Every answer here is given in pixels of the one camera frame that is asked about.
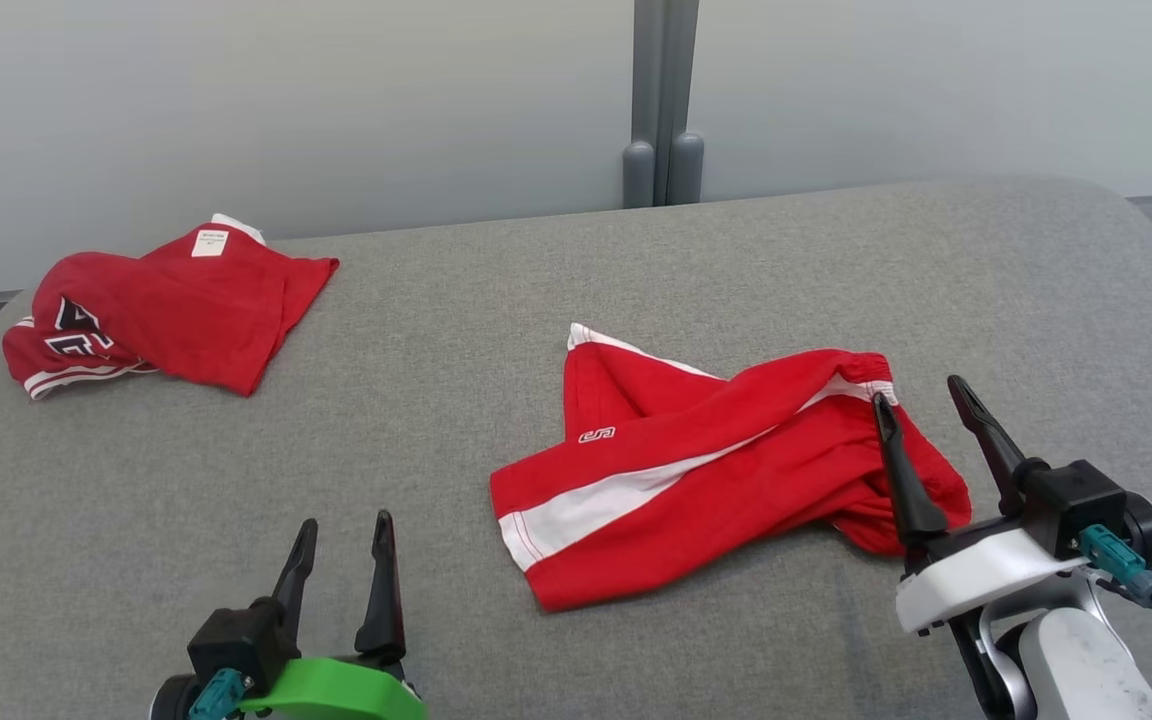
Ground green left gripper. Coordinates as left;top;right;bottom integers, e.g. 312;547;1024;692
236;510;429;720

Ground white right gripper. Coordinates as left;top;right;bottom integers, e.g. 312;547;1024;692
872;375;1089;637

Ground red shorts with white stripe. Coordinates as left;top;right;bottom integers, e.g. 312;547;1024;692
489;322;973;613

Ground red jersey with white sleeves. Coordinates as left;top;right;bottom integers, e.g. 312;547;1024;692
2;213;340;401

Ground teal plug black cable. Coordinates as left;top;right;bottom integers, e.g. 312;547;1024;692
1079;524;1152;673
186;668;249;720

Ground grey double partition post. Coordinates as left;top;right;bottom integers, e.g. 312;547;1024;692
622;0;705;209

